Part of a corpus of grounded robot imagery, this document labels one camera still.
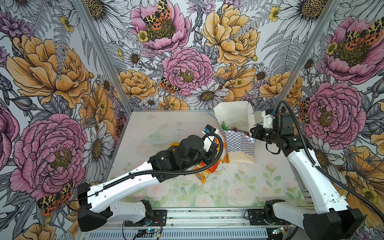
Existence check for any orange yellow snack packet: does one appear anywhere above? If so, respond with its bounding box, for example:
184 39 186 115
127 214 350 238
194 163 211 184

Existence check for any red snack packet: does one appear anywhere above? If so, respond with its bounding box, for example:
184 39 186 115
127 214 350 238
208 162 219 174

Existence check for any green chips snack bag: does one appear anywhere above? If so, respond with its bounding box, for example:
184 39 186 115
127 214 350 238
221 122 228 131

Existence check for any purple Fox's candy bag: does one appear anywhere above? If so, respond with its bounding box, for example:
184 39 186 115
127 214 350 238
234 128 247 134

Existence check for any blue checkered paper bag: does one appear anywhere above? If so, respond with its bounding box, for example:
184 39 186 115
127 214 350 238
214 101 256 164

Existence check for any yellow snack bag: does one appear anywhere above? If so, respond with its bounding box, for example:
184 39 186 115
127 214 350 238
168 140 188 151

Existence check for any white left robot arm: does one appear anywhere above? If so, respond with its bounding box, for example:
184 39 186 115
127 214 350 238
77 125 225 232

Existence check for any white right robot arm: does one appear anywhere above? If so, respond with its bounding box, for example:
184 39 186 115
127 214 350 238
250 110 364 240

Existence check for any aluminium corner post right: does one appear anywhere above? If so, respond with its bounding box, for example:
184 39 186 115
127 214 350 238
273 1 341 111

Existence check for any aluminium corner post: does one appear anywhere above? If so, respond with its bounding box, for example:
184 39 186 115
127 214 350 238
273 1 341 111
74 1 133 116

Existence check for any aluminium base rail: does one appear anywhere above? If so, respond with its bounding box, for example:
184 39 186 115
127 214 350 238
80 206 304 230

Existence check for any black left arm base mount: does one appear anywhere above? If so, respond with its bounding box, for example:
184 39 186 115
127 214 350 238
124 210 168 227

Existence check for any white slotted cable duct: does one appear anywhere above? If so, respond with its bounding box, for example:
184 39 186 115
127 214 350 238
85 228 268 240

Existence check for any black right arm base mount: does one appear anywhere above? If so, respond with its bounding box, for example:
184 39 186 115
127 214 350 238
244 199 288 226

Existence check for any black corrugated left cable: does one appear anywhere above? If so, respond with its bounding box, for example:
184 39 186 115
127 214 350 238
68 133 224 205

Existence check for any black corrugated cable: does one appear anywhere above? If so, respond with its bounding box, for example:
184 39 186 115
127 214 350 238
274 99 384 221
68 133 224 205

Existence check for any black corrugated right cable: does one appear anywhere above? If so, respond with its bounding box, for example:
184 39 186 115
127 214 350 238
274 99 384 221

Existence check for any aluminium corner post left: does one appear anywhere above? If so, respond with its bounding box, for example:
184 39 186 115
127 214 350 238
74 1 133 116

